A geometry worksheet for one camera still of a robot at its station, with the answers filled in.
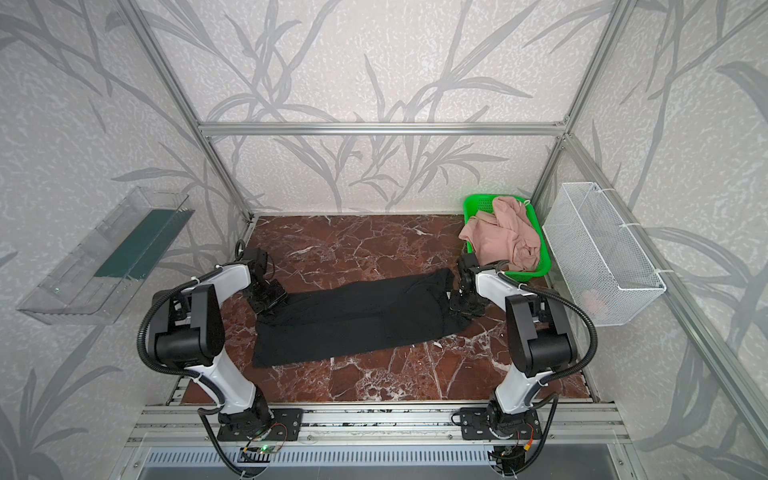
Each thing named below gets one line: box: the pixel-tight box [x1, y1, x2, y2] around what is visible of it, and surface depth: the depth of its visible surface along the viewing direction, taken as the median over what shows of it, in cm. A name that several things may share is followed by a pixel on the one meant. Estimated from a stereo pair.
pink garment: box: [459, 197, 542, 271], surface depth 104 cm
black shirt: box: [252, 268, 481, 368], surface depth 92 cm
